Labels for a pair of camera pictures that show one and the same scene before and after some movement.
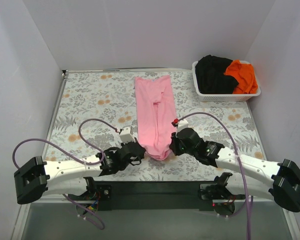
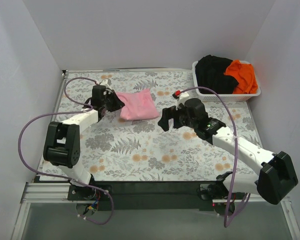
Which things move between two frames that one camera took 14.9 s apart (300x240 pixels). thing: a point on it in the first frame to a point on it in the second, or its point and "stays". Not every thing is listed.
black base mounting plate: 149,195 stays
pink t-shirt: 156,115 to 138,105
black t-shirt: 211,79 stays
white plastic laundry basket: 225,97 stays
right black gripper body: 175,146 to 173,117
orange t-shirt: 244,73 stays
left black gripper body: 138,150 to 111,100
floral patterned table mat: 96,110 stays
